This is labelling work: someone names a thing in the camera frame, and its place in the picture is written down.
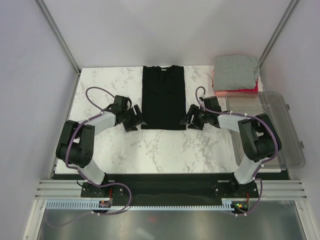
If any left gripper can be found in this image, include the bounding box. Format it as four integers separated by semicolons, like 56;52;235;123
121;105;148;132

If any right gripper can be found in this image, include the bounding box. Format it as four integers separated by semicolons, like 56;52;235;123
179;104;210;131

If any black t-shirt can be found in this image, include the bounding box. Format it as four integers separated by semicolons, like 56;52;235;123
141;65;186;131

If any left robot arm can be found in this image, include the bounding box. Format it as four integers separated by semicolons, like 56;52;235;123
55;95;143;197

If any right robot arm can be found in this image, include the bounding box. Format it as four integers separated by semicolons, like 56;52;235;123
180;96;282;197

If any folded peach t-shirt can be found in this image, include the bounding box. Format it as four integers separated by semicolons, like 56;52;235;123
212;69;260;97

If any folded grey t-shirt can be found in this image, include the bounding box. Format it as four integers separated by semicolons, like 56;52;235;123
213;55;260;91

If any folded red t-shirt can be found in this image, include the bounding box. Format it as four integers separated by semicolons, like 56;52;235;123
230;81;259;94

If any clear plastic bin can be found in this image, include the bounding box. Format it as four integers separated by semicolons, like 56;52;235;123
225;91;306;171

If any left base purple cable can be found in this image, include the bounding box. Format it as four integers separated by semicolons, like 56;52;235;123
91;182;133;218

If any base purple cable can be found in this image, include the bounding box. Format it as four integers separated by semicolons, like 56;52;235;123
91;182;133;218
231;178;263;218

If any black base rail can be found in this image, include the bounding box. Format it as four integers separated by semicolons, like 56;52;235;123
52;172;260;207

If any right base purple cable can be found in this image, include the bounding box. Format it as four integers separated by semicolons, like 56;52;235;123
231;178;263;218

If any white slotted cable duct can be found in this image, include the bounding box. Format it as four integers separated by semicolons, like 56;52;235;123
46;198;251;211

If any left aluminium frame post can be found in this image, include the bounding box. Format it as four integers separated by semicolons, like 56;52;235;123
34;0;81;76

